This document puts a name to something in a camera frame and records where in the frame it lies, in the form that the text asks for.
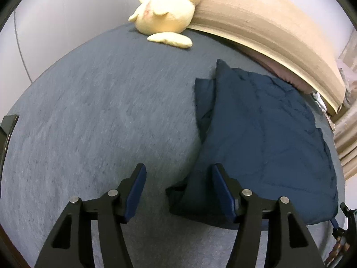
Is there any navy blue puffer jacket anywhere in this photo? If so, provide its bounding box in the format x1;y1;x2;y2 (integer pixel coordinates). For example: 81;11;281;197
166;60;338;229

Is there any grey bed sheet mattress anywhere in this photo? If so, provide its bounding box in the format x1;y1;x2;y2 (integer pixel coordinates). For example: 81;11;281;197
0;23;347;268

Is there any beige patterned curtain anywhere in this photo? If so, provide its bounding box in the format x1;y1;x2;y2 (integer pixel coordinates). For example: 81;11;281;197
333;30;356;180

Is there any white crumpled cloth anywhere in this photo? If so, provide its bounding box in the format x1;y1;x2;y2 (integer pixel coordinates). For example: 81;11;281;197
312;91;327;114

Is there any yellow Pikachu plush toy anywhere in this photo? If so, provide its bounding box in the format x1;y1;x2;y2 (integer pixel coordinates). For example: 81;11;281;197
128;0;201;49

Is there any beige woven bamboo mat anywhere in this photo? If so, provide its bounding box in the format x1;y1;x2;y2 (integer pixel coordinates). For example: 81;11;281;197
189;0;346;113

